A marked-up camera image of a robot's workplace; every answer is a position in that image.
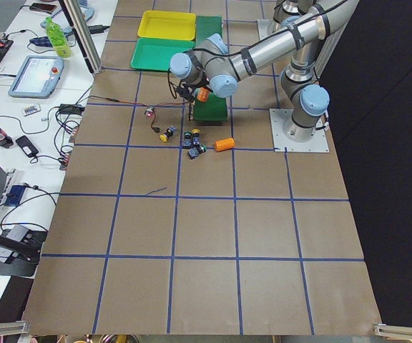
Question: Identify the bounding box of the plain orange cylinder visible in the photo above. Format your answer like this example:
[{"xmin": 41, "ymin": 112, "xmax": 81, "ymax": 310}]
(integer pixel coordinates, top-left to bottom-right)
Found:
[{"xmin": 214, "ymin": 137, "xmax": 235, "ymax": 152}]

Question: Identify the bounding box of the grey teach pendant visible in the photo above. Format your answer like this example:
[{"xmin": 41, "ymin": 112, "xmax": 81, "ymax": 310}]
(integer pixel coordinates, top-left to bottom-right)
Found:
[{"xmin": 8, "ymin": 56, "xmax": 64, "ymax": 99}]

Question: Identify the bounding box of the green drink bottle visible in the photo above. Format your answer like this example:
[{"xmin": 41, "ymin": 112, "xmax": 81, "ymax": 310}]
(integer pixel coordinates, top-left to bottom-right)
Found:
[{"xmin": 46, "ymin": 17, "xmax": 72, "ymax": 58}]

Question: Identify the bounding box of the red black power cable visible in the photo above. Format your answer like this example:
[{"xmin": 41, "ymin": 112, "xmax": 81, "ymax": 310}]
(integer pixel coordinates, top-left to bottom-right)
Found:
[{"xmin": 87, "ymin": 95, "xmax": 192, "ymax": 134}]

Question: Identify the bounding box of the orange cylinder with label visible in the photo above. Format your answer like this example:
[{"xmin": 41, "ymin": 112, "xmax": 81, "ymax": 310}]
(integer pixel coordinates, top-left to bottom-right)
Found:
[{"xmin": 196, "ymin": 87, "xmax": 210, "ymax": 102}]

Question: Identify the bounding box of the yellow push button apart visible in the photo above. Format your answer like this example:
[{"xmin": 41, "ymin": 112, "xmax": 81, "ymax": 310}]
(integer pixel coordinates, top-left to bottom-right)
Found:
[{"xmin": 160, "ymin": 126, "xmax": 177, "ymax": 143}]

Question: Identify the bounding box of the black power adapter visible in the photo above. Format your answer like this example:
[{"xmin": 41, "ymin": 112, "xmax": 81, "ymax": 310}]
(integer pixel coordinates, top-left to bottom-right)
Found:
[{"xmin": 88, "ymin": 24, "xmax": 110, "ymax": 34}]

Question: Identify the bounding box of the green plastic tray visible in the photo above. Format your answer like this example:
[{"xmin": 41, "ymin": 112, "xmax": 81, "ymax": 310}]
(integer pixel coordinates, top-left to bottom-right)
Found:
[{"xmin": 130, "ymin": 38, "xmax": 195, "ymax": 71}]

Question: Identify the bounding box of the yellow plastic tray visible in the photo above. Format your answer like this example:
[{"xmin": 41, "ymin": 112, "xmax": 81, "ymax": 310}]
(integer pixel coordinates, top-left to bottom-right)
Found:
[{"xmin": 137, "ymin": 10, "xmax": 196, "ymax": 41}]

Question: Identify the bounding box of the green push button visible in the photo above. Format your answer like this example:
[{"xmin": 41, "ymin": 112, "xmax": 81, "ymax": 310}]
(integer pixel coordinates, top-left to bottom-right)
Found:
[
  {"xmin": 183, "ymin": 131, "xmax": 192, "ymax": 139},
  {"xmin": 187, "ymin": 144, "xmax": 207, "ymax": 159}
]

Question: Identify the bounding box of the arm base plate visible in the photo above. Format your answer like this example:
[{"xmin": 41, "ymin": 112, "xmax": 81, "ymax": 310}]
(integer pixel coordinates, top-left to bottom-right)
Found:
[
  {"xmin": 257, "ymin": 19, "xmax": 280, "ymax": 41},
  {"xmin": 269, "ymin": 109, "xmax": 330, "ymax": 153}
]

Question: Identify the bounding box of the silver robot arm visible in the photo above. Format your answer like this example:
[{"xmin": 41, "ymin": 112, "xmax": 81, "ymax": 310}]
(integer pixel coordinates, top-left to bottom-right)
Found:
[
  {"xmin": 169, "ymin": 1, "xmax": 358, "ymax": 142},
  {"xmin": 273, "ymin": 0, "xmax": 318, "ymax": 22}
]

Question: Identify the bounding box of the green conveyor belt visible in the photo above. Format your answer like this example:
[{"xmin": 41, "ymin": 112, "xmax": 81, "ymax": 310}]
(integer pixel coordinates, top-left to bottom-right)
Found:
[{"xmin": 187, "ymin": 15, "xmax": 229, "ymax": 126}]

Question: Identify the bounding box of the aluminium frame post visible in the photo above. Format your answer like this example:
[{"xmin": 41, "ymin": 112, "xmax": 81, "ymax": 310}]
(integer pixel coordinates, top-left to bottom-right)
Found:
[{"xmin": 59, "ymin": 0, "xmax": 102, "ymax": 75}]

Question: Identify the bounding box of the small motor controller board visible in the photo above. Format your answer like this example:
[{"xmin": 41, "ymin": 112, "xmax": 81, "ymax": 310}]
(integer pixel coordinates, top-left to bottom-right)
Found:
[{"xmin": 145, "ymin": 107, "xmax": 155, "ymax": 117}]

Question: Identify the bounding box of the yellow push button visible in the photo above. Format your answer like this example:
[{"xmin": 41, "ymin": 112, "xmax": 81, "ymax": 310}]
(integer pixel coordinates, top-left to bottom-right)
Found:
[{"xmin": 192, "ymin": 129, "xmax": 200, "ymax": 146}]

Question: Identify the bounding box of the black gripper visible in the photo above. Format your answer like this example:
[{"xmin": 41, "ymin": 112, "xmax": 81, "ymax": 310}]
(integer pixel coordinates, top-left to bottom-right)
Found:
[{"xmin": 175, "ymin": 79, "xmax": 212, "ymax": 104}]

